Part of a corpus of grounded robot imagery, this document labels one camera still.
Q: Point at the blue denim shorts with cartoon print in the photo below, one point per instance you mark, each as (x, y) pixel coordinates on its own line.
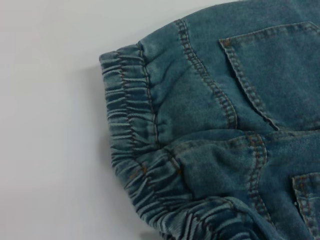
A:
(212, 125)

